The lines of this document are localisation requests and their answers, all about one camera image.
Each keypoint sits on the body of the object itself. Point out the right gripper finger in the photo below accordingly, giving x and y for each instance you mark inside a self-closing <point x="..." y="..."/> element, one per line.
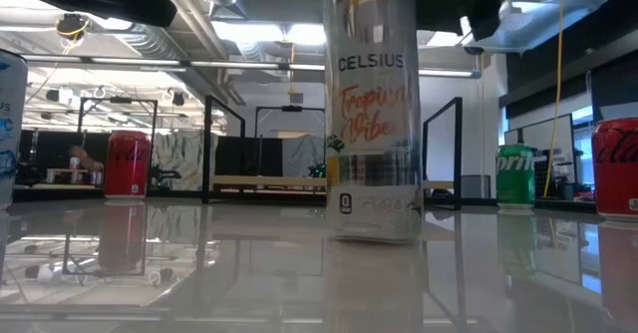
<point x="438" y="4"/>

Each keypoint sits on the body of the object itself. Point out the Celsius Tropical Vibe can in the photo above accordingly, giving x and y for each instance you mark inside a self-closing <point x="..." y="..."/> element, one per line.
<point x="374" y="123"/>

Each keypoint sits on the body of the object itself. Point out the red Coca-Cola can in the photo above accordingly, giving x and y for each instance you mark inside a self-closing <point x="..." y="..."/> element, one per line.
<point x="618" y="173"/>
<point x="127" y="163"/>

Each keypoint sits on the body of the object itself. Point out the Celsius Arctic Vibe can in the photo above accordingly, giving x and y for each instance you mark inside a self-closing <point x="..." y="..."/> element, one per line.
<point x="10" y="123"/>

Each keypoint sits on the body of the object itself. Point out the bright ceiling light panel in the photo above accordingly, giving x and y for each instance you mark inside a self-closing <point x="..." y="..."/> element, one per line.
<point x="259" y="33"/>

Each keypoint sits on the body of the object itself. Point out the grey bin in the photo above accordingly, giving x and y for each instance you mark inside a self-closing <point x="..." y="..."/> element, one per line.
<point x="476" y="186"/>

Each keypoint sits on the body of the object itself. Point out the green Sprite can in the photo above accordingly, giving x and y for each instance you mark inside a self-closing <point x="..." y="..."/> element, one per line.
<point x="516" y="178"/>

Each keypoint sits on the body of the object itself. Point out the black partition panel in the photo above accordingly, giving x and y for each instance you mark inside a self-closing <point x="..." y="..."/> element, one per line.
<point x="50" y="141"/>
<point x="234" y="156"/>

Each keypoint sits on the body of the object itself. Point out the black ceiling spotlight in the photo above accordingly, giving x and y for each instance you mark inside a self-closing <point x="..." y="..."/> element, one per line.
<point x="178" y="99"/>
<point x="52" y="95"/>

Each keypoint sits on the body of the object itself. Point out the white crumpled cover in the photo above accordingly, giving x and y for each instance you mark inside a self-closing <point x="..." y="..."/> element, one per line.
<point x="179" y="158"/>

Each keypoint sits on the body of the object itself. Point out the person's hand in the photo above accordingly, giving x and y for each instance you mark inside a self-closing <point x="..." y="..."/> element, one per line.
<point x="87" y="162"/>

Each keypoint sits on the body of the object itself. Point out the background wooden table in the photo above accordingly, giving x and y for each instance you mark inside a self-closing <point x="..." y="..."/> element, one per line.
<point x="50" y="186"/>

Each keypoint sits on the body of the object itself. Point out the rectangular silver duct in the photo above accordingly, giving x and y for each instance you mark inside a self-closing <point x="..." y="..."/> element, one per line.
<point x="548" y="14"/>

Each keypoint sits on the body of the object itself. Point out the black frame wooden shelf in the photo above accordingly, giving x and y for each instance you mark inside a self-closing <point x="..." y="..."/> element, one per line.
<point x="259" y="180"/>

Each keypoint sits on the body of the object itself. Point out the silver ventilation duct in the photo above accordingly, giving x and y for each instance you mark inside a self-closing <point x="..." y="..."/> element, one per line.
<point x="159" y="44"/>

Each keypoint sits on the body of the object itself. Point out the black table frame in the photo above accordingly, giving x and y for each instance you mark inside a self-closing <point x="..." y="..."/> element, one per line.
<point x="174" y="196"/>

